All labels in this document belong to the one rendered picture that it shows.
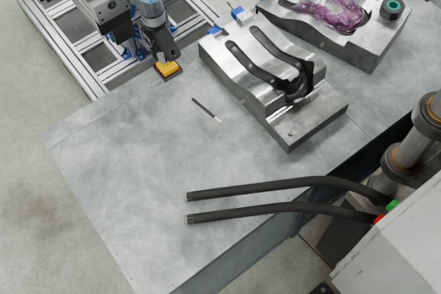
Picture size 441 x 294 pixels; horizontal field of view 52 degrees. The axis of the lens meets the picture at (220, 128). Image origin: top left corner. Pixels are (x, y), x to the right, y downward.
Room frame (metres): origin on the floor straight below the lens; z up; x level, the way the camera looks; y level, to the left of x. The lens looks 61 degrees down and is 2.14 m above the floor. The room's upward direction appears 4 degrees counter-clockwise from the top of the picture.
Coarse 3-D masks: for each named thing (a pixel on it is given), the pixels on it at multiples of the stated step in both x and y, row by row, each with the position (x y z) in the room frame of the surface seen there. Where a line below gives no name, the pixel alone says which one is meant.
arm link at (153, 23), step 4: (164, 12) 1.00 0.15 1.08; (160, 16) 0.98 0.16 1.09; (164, 16) 1.00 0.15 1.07; (144, 20) 0.99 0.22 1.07; (148, 20) 0.97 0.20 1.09; (152, 20) 0.97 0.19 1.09; (156, 20) 0.97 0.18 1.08; (160, 20) 0.98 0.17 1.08; (164, 20) 0.99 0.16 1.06; (148, 24) 0.97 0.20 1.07; (152, 24) 0.97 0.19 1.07; (156, 24) 0.97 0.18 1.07; (160, 24) 0.98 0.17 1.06
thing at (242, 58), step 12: (264, 36) 1.05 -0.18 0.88; (228, 48) 1.01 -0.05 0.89; (240, 48) 1.00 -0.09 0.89; (276, 48) 1.00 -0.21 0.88; (240, 60) 0.95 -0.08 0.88; (288, 60) 0.92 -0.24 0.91; (300, 60) 0.90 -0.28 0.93; (252, 72) 0.90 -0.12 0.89; (264, 72) 0.88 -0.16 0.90; (300, 72) 0.84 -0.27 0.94; (312, 72) 0.84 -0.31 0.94; (276, 84) 0.83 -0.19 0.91; (288, 84) 0.80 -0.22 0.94; (300, 84) 0.84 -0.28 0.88; (312, 84) 0.83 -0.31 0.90; (288, 96) 0.80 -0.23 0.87; (300, 96) 0.80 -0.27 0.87
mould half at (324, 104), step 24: (264, 24) 1.10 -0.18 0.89; (216, 48) 1.01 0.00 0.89; (264, 48) 1.00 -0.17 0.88; (288, 48) 0.99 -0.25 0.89; (216, 72) 0.95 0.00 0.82; (240, 72) 0.90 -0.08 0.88; (288, 72) 0.85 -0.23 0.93; (240, 96) 0.83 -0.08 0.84; (264, 96) 0.77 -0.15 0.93; (312, 96) 0.80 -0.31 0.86; (336, 96) 0.80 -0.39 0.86; (264, 120) 0.73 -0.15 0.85; (288, 120) 0.72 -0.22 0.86; (312, 120) 0.71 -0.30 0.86; (288, 144) 0.63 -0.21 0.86
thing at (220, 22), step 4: (216, 20) 1.17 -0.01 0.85; (220, 20) 1.16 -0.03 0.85; (224, 20) 1.16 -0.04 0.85; (216, 24) 1.15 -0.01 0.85; (220, 24) 1.15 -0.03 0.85; (224, 24) 1.14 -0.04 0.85; (212, 28) 1.14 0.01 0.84; (216, 28) 1.14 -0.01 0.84; (220, 28) 1.13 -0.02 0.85; (208, 32) 1.12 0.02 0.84; (212, 32) 1.12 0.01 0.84; (216, 32) 1.12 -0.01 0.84
